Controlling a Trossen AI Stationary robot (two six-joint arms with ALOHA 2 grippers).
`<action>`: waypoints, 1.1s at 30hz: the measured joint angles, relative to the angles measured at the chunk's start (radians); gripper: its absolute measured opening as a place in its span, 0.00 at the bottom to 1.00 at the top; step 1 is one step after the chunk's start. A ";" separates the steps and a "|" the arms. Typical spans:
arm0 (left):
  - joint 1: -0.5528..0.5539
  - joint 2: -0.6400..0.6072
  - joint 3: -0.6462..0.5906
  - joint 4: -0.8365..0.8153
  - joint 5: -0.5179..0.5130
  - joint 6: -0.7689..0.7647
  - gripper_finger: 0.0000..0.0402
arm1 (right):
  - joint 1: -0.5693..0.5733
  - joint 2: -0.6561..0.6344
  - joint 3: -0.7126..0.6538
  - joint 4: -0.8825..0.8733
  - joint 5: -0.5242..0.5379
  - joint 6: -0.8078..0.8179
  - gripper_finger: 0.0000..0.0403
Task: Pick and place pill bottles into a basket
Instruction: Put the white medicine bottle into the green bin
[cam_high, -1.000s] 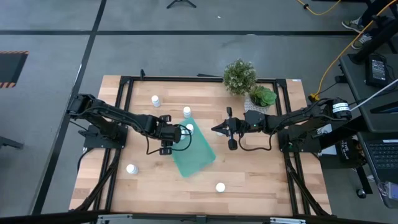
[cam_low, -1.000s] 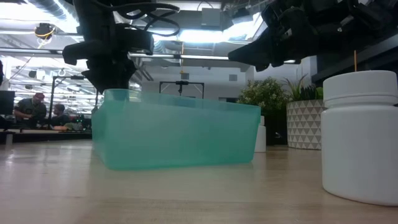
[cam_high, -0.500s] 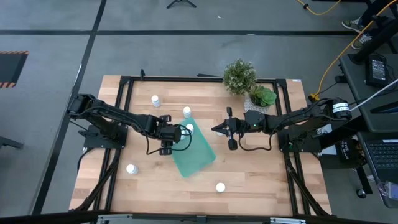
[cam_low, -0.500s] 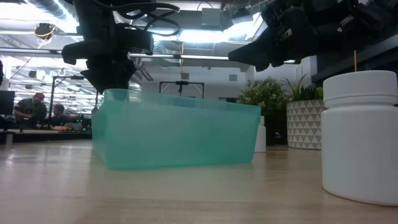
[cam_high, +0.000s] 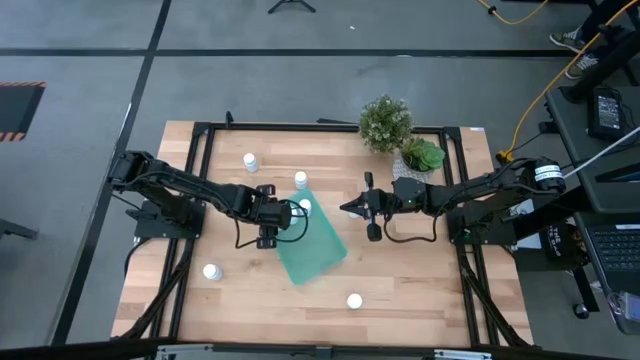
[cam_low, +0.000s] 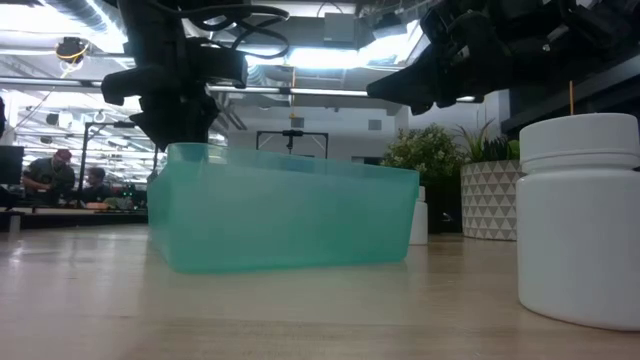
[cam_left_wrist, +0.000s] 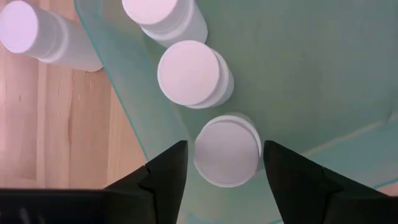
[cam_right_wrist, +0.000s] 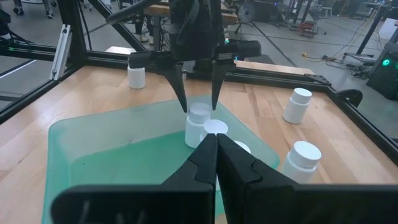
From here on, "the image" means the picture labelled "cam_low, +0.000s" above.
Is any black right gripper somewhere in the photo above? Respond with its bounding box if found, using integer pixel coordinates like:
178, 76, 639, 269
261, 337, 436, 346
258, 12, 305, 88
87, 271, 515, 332
366, 0, 516, 115

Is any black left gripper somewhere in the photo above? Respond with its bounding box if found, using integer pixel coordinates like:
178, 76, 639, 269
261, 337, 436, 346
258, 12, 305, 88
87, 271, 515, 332
100, 64, 221, 151

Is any small white pill bottle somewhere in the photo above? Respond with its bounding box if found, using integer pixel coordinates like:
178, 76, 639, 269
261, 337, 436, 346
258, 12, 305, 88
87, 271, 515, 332
408, 185, 429, 246

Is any large white pill bottle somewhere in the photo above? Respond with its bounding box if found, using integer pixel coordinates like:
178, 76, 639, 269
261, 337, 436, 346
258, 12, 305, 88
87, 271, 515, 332
515, 112, 640, 332

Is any translucent teal plastic basket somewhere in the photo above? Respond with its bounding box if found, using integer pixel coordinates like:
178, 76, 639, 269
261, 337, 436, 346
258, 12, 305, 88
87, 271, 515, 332
146, 142, 420, 275

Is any white-flowered plant in black pot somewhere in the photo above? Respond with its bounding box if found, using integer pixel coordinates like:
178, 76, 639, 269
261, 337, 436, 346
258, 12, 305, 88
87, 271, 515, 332
379, 123, 465, 235

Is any grey ceiling box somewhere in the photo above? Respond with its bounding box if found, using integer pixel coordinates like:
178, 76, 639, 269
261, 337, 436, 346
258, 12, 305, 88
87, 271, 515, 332
323, 12, 359, 44

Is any person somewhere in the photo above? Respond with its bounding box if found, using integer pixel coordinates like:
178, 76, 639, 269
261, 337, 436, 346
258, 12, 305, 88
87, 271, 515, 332
79, 166, 115, 204
22, 148, 77, 207

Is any succulent in white geometric pot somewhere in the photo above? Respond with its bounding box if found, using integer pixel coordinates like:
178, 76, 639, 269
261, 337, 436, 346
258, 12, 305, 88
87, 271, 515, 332
455, 118, 525, 243

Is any black background table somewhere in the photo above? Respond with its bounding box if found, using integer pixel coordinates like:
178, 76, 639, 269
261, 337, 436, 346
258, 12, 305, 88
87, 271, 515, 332
0, 207, 149, 232

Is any black monitor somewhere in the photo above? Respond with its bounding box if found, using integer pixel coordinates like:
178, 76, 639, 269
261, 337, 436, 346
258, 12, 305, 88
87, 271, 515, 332
0, 144, 25, 186

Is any black counter ledge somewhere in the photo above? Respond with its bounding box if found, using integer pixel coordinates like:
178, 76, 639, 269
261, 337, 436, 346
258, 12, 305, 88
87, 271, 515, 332
501, 47, 640, 135

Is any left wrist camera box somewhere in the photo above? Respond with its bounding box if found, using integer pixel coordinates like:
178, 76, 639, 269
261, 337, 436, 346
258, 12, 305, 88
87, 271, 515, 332
187, 37, 250, 90

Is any black frame stand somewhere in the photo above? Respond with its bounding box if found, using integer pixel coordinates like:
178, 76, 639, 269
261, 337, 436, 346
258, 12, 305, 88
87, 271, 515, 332
255, 129, 330, 162

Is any black ceiling camera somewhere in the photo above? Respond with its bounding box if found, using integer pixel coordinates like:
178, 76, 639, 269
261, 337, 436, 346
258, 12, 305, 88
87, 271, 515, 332
55, 36, 90, 65

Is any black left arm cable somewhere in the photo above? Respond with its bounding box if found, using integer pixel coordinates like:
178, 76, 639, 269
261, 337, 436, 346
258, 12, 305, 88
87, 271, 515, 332
189, 2, 292, 60

